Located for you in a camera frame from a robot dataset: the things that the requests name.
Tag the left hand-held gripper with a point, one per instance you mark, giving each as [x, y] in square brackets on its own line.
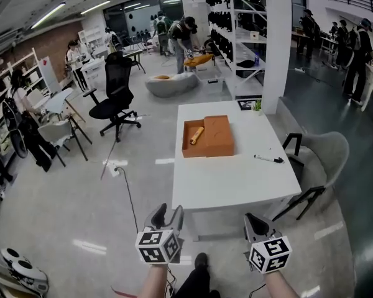
[157, 247]

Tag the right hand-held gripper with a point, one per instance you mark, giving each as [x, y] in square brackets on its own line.
[268, 254]

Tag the orange cardboard box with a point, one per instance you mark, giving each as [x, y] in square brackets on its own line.
[194, 151]

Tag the orange utility knife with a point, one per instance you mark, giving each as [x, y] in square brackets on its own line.
[196, 136]

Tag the person's left forearm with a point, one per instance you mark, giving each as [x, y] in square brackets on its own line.
[153, 281]

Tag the person's right forearm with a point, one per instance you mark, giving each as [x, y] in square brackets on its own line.
[281, 286]

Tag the orange box lid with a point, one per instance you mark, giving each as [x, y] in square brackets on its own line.
[219, 135]

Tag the clear plastic storage box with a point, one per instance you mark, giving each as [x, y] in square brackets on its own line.
[212, 85]

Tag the person's black shoe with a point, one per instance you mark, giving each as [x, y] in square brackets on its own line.
[201, 261]

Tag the black and white marker pen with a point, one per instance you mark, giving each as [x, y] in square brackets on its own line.
[267, 158]

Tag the white power strip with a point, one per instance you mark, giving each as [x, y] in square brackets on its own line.
[112, 169]

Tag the person's black trouser leg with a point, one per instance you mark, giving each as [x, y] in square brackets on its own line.
[196, 286]

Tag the grey shell chair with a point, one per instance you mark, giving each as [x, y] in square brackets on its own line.
[324, 157]

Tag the small green plant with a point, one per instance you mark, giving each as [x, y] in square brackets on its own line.
[257, 105]

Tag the grey beanbag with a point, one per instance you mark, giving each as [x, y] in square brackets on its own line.
[171, 84]

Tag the black office chair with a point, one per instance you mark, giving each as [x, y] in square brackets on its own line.
[118, 85]

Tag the white round-pad device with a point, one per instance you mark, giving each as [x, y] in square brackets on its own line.
[25, 270]

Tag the yellow cushion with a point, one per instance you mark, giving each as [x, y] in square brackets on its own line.
[197, 60]

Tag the white metal shelf unit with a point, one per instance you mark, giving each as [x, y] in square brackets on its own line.
[236, 39]

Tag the black picture frame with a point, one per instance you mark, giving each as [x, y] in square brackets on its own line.
[245, 104]

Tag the white wall shelving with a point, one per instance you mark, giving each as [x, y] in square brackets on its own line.
[0, 101]

